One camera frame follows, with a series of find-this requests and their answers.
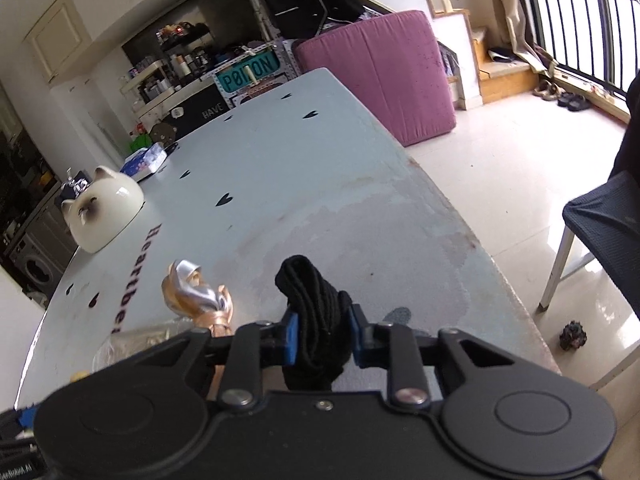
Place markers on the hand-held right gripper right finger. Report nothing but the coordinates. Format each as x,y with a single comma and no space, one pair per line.
358,335

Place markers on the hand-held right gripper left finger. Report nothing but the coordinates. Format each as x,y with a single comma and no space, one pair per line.
291,340

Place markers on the black fabric headband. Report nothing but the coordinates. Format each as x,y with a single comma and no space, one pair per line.
315,305

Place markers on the washing machine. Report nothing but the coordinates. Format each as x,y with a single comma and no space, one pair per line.
35,267

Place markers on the small dark floor object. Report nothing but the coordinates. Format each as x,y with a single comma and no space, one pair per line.
574,336

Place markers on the white cat-shaped ceramic bowl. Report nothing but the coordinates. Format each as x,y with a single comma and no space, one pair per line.
105,215

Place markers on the blue tissue pack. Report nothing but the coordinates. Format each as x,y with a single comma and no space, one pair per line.
145,160

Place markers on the black printed cloth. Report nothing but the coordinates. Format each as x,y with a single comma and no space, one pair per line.
200,110

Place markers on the green plastic bag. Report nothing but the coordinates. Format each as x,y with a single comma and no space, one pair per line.
139,144

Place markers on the pink folded mattress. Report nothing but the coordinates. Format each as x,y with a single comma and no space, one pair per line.
375,75

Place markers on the navy covered chair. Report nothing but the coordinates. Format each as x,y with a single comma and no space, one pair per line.
600,220

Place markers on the teal sign plate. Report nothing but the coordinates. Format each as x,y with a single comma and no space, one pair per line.
250,71

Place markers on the white organizer with bottles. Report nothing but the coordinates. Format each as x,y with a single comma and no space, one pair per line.
150,85

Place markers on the wooden stair step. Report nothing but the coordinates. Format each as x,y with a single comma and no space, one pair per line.
505,77

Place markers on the brown sandal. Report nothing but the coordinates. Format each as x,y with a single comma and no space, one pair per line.
545,90

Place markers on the black sandal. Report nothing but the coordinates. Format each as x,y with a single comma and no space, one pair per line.
574,101

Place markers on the beige curtain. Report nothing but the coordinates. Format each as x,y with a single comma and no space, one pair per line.
520,5

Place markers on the cream cabinet door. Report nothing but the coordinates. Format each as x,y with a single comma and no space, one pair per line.
55,35

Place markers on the balcony window with railing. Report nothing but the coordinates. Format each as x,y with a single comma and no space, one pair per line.
600,25

